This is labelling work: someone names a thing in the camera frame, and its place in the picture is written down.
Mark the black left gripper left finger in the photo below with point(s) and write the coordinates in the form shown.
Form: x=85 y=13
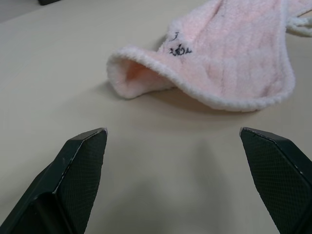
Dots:
x=73 y=175

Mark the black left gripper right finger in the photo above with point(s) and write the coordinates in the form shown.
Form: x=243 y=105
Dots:
x=275 y=175

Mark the pink fluffy towel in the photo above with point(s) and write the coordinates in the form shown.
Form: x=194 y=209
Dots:
x=219 y=61

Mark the dark object at table edge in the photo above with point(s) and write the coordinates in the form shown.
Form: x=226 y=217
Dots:
x=50 y=2

